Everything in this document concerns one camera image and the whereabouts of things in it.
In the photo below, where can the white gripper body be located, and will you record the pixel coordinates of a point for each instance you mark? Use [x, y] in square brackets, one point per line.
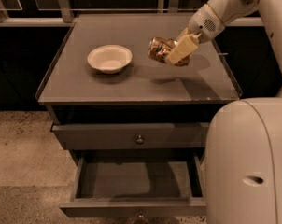
[204, 26]

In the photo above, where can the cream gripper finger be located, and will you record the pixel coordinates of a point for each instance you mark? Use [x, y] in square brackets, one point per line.
[181, 52]
[183, 35]

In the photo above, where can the crushed orange can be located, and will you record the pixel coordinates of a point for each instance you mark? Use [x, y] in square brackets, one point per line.
[159, 48]

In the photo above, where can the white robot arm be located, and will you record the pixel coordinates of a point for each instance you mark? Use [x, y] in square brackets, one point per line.
[243, 154]

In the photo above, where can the grey drawer cabinet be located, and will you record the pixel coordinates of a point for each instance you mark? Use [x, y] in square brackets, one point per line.
[144, 91]

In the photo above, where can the grey top drawer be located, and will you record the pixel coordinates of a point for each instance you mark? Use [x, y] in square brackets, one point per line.
[123, 136]

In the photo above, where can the round top drawer knob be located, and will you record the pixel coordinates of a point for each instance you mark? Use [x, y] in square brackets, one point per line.
[139, 140]

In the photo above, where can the open grey middle drawer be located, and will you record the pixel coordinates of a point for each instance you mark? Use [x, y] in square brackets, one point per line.
[120, 183]

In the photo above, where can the white paper bowl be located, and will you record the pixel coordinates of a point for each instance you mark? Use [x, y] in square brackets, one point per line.
[109, 59]

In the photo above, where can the metal railing frame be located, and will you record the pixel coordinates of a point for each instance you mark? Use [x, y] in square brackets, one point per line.
[68, 15]

